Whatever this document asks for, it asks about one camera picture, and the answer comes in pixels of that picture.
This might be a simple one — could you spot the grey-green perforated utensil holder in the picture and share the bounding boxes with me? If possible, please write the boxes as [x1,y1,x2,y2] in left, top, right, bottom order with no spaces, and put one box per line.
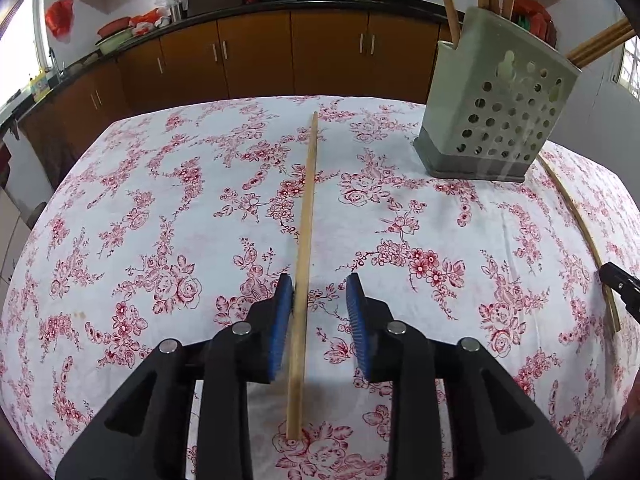
[413,6,582,183]

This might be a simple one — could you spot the red hanging plastic bag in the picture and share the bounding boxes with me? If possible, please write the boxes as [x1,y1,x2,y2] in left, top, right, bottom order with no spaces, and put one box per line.
[45,0,75,41]

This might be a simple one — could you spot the red bags pile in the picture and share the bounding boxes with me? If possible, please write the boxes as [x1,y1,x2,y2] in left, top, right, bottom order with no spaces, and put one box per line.
[515,0,558,46]

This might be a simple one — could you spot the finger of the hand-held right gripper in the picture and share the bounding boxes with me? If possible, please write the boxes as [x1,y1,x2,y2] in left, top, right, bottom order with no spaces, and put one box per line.
[598,261,640,321]

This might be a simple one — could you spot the brown kitchen base cabinets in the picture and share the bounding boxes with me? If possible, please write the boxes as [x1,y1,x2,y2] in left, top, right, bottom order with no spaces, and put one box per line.
[15,7,453,161]

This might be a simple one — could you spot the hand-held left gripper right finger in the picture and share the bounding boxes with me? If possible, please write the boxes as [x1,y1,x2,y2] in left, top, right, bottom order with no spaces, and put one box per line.
[345,273,586,480]

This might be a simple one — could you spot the red bowl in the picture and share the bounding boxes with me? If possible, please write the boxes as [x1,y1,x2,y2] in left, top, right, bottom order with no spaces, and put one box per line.
[97,17,132,36]

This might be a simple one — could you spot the green basin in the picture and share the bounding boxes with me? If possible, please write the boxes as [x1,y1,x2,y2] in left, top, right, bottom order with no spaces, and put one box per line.
[97,27,136,56]

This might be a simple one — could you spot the person's right hand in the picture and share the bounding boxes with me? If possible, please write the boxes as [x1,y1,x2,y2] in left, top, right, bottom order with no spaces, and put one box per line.
[621,375,640,423]

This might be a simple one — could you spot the red floral white tablecloth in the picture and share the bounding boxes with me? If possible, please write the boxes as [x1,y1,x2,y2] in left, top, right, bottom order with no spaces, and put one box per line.
[0,95,640,480]

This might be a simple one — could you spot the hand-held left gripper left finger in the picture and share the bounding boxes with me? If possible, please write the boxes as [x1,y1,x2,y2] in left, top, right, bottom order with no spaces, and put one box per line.
[55,274,294,480]

